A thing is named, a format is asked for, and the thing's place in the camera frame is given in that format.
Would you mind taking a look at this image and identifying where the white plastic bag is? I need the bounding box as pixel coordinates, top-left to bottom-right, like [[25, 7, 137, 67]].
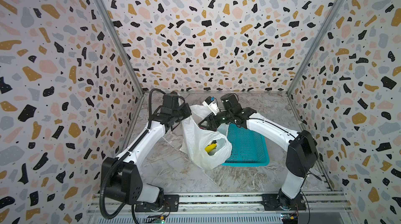
[[180, 105, 232, 170]]

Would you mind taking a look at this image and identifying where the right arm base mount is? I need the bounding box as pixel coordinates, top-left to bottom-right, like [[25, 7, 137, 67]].
[[262, 191, 307, 211]]

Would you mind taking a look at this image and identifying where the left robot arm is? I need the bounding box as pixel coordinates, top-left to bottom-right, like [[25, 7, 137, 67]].
[[99, 103, 191, 209]]

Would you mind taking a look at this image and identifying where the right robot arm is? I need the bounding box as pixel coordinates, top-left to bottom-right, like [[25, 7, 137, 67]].
[[199, 93, 318, 204]]

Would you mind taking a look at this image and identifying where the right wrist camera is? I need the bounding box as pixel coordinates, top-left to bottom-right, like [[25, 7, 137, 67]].
[[202, 96, 220, 115]]

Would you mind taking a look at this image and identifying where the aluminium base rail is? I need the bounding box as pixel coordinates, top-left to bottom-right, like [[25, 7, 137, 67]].
[[88, 191, 357, 224]]

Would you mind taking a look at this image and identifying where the aluminium corner post left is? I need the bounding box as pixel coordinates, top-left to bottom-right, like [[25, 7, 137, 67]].
[[94, 0, 144, 97]]

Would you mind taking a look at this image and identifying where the aluminium corner post right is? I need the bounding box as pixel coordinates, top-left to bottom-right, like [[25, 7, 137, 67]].
[[286, 0, 345, 97]]

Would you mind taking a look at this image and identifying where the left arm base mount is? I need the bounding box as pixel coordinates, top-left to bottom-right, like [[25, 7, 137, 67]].
[[135, 194, 180, 213]]

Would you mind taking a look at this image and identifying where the black corrugated cable conduit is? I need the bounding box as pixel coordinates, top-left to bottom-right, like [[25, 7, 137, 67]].
[[99, 158, 129, 220]]

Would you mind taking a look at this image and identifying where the teal plastic basket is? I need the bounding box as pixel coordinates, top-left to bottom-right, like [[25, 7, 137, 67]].
[[222, 124, 270, 167]]

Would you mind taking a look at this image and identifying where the aluminium corner post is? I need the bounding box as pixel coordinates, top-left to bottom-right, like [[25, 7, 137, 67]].
[[286, 0, 345, 97], [94, 0, 144, 97]]

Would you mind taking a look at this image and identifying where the yellow banana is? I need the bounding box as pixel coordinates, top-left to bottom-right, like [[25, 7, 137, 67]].
[[205, 143, 217, 153]]

